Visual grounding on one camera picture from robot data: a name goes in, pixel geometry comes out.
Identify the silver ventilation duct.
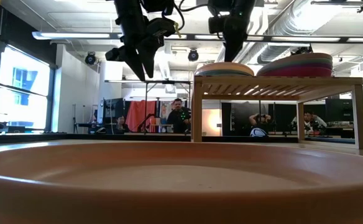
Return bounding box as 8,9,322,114
255,0,356,65

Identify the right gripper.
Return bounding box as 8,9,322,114
208,9,255,62

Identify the person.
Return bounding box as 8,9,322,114
166,98,192,134
290,110,328,136
249,112,274,138
114,115,131,134

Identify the pink plate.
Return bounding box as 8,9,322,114
267,55,334,71

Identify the slatted wooden shelf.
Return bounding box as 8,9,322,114
191,75,363,150

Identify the peach plate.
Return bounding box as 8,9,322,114
195,62,255,77

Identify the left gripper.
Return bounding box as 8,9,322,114
104,17,177,82

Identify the orange hanging cloth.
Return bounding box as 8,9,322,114
125,100,157,133

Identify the magenta plate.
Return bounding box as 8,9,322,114
256,66,334,78

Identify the brown plate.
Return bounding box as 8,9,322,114
0,141,363,224

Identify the large window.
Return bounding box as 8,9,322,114
0,45,55,131

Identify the long ceiling light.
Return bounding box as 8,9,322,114
31,30,120,40

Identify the purple plate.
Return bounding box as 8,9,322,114
260,63,334,75

